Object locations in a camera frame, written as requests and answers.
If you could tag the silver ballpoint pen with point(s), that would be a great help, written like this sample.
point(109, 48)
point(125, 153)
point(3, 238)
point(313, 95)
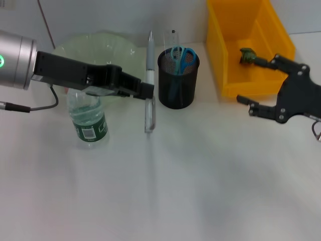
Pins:
point(150, 62)

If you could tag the black mesh pen holder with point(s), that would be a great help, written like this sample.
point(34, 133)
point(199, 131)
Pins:
point(178, 93)

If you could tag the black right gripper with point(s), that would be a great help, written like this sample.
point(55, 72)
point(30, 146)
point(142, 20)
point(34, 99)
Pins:
point(298, 98)

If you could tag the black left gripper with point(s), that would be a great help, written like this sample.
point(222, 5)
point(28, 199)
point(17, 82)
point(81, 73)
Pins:
point(70, 72)

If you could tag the transparent plastic ruler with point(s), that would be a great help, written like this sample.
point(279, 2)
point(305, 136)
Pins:
point(173, 37)

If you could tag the clear green-label water bottle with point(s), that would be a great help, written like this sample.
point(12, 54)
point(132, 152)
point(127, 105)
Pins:
point(87, 120)

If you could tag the yellow plastic bin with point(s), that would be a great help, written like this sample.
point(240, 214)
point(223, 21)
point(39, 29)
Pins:
point(265, 30)

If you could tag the blue scissors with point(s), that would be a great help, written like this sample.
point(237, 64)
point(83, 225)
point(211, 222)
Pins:
point(185, 60)

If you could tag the green glass fruit bowl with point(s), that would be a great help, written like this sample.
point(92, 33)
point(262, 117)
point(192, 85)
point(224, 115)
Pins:
point(105, 50)

